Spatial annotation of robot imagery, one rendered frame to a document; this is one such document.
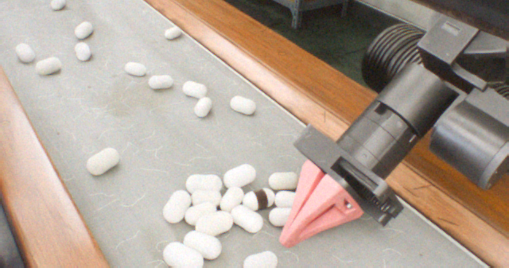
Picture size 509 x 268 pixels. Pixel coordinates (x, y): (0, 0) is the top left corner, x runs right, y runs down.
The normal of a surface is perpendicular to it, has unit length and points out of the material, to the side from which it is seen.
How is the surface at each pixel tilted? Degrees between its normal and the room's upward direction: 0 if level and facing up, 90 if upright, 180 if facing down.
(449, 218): 45
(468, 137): 53
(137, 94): 0
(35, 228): 0
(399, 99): 41
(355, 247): 0
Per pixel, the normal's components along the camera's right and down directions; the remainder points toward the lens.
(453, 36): -0.43, -0.31
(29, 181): 0.07, -0.83
